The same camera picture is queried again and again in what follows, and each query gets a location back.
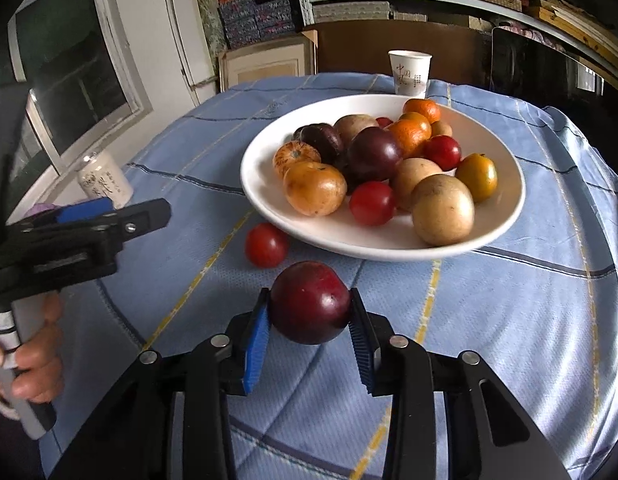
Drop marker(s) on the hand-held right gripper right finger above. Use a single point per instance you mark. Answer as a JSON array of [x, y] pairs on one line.
[[361, 345]]

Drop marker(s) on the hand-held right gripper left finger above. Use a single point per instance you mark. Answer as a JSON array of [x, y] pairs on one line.
[[254, 345]]

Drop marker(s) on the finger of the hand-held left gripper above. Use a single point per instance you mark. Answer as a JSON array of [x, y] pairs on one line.
[[84, 210], [139, 217]]

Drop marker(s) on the dark red plum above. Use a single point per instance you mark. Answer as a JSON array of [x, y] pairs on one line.
[[374, 155], [309, 302]]

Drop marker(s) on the red tomato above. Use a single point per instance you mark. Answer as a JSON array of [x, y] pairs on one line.
[[371, 204], [266, 246], [384, 121], [443, 153]]

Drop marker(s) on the white oval plate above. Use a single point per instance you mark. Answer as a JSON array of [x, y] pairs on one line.
[[339, 240]]

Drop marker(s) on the large tan sapodilla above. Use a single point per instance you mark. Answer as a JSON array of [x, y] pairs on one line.
[[442, 212]]

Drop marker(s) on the speckled orange persimmon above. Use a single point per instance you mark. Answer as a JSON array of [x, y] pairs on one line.
[[314, 190]]

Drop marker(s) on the striped orange persimmon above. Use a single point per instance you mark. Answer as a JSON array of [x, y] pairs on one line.
[[291, 157]]

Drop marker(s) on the dark purple mangosteen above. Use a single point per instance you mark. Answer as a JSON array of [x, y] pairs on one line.
[[321, 142]]

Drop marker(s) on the yellow green tomato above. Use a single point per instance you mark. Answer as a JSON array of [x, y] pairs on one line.
[[476, 177]]

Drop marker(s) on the orange mandarin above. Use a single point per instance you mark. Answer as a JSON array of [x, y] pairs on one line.
[[411, 135], [421, 109]]

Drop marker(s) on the small tan sapodilla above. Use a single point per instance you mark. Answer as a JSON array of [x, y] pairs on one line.
[[441, 128]]

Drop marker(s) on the person's left hand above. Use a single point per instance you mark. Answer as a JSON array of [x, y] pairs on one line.
[[41, 370]]

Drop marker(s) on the white beverage can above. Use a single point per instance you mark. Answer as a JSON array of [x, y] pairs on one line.
[[106, 182]]

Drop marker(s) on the pink clothing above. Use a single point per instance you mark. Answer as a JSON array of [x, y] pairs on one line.
[[44, 209]]

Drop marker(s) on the white framed window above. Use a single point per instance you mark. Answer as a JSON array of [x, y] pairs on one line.
[[74, 75]]

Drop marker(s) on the white plastic conduit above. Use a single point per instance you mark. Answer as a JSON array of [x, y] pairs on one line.
[[181, 35]]

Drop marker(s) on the light wooden framed panel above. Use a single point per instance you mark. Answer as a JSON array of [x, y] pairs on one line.
[[264, 67]]

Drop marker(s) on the green marbled panel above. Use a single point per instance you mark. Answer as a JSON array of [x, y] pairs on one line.
[[209, 15]]

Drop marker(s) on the stack of blue patterned boxes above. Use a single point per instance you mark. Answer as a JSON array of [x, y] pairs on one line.
[[259, 17]]

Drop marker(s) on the brown wooden board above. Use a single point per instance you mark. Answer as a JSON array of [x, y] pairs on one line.
[[349, 47]]

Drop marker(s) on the white paper cup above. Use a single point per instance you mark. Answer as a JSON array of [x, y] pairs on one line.
[[409, 75]]

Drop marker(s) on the black flat screen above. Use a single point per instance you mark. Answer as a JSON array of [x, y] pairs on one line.
[[539, 75]]

